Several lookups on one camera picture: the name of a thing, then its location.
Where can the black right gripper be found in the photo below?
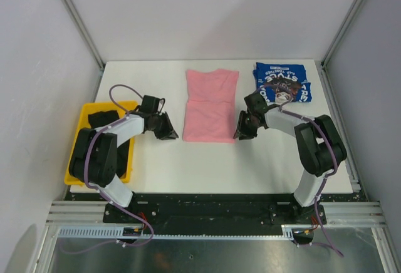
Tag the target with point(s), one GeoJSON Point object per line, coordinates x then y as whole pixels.
{"type": "Point", "coordinates": [242, 130]}

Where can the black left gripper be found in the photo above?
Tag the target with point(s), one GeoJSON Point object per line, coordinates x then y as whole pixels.
{"type": "Point", "coordinates": [168, 133]}

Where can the pink t-shirt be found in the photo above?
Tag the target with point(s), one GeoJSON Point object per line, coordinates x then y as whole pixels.
{"type": "Point", "coordinates": [210, 108]}

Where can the blue printed t-shirt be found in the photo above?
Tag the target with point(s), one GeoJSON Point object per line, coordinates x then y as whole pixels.
{"type": "Point", "coordinates": [279, 83]}

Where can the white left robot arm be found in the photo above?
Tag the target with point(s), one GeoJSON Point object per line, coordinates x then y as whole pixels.
{"type": "Point", "coordinates": [101, 157]}

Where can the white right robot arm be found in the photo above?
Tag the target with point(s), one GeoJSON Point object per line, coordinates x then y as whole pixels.
{"type": "Point", "coordinates": [320, 147]}

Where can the yellow plastic bin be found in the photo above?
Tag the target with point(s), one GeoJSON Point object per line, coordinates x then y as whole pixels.
{"type": "Point", "coordinates": [90, 108]}

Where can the black t-shirt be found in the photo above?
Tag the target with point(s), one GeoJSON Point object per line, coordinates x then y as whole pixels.
{"type": "Point", "coordinates": [102, 118]}

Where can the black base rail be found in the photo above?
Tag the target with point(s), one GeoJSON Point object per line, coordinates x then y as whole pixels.
{"type": "Point", "coordinates": [215, 211]}

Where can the white slotted cable duct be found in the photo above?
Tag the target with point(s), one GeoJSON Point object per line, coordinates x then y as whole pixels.
{"type": "Point", "coordinates": [259, 232]}

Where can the aluminium side rail right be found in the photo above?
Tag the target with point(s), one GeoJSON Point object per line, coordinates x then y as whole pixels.
{"type": "Point", "coordinates": [340, 124]}

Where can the aluminium frame post left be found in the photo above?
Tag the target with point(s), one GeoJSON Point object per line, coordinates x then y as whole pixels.
{"type": "Point", "coordinates": [83, 32]}

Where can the aluminium frame post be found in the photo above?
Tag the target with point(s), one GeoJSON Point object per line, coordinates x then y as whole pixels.
{"type": "Point", "coordinates": [83, 32]}
{"type": "Point", "coordinates": [349, 18]}

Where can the aluminium frame post right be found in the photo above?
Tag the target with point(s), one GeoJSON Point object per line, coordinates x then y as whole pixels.
{"type": "Point", "coordinates": [349, 18]}

